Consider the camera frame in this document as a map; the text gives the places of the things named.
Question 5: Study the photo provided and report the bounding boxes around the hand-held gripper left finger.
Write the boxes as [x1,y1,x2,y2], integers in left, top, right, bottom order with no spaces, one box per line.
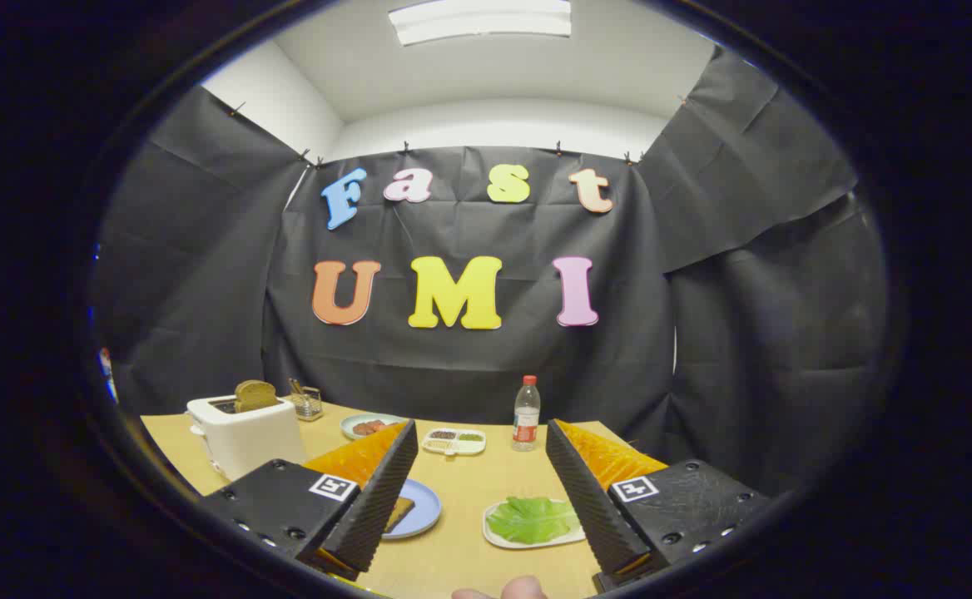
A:
[199,420,419,582]

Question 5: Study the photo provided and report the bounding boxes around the white square plate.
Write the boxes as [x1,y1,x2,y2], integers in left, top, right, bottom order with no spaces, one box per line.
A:
[483,498,588,550]

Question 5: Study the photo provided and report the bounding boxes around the white toaster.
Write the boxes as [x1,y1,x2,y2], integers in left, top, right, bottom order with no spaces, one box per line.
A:
[186,393,308,482]

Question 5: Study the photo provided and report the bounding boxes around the black backdrop cloth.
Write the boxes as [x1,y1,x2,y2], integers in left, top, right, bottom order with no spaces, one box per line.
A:
[91,46,890,500]

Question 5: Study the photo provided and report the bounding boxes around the white divided seasoning dish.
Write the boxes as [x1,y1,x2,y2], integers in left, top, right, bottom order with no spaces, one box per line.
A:
[422,428,487,458]

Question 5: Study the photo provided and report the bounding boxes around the metal wire utensil holder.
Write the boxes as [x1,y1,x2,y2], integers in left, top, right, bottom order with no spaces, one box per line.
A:
[288,379,325,422]

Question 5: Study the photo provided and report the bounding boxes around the pale green plate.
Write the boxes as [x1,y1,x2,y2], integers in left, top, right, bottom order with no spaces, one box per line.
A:
[340,413,408,440]

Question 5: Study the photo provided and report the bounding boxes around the ceiling light panel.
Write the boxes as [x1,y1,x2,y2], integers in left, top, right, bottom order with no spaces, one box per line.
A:
[388,0,573,47]

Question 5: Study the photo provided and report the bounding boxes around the green lettuce leaf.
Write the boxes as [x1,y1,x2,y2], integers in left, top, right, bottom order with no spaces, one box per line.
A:
[487,497,580,546]

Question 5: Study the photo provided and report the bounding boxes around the square brown bread slice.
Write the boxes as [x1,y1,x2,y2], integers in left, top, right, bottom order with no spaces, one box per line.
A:
[384,497,416,534]

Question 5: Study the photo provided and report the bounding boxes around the brown toasted bread slice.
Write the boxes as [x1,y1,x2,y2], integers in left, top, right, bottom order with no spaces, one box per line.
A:
[234,380,280,413]

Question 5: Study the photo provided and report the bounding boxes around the blue plate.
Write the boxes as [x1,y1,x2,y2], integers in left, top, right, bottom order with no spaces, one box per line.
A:
[382,479,443,540]

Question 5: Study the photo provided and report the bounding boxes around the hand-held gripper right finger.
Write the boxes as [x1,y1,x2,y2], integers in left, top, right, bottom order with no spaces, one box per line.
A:
[546,418,774,593]

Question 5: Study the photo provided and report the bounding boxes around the clear plastic water bottle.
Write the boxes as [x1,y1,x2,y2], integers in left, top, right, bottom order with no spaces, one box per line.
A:
[512,375,542,453]

